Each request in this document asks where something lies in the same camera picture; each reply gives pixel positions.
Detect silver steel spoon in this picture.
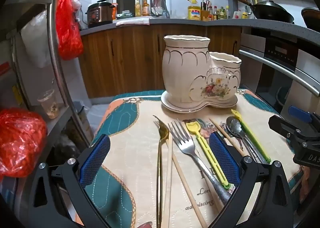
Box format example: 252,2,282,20
226,116,267,164

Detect gold fork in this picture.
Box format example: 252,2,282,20
154,115,169,228

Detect white dish cloth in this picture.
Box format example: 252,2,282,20
116,16,151,27

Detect yellow cooking oil bottle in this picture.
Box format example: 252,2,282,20
188,6,201,21

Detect metal shelf rack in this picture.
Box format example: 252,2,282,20
0,0,93,228

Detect wooden kitchen cabinets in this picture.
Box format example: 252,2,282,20
79,24,242,99

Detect cream floral ceramic utensil holder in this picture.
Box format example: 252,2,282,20
161,35,241,113

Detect built-in oven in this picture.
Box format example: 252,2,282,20
239,27,319,121

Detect plastic cup on shelf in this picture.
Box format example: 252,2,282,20
37,89,60,119

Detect electric pressure cooker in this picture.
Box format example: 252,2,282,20
86,0,116,28

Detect hanging red plastic bag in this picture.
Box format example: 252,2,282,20
56,0,84,61

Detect silver steel fork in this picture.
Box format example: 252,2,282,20
169,121,231,205

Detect quilted teal peach table mat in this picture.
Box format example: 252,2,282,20
85,89,303,227

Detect red bag on shelf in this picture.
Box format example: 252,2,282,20
1,108,47,178

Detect black wok with lid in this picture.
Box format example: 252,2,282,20
237,0,294,24

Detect knife block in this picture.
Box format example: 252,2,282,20
201,10,209,22

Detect yellow green plastic spoon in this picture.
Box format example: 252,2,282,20
185,122,231,190
231,109,271,163

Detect wooden chopstick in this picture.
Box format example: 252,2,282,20
161,132,173,228
209,118,247,157
153,119,209,228

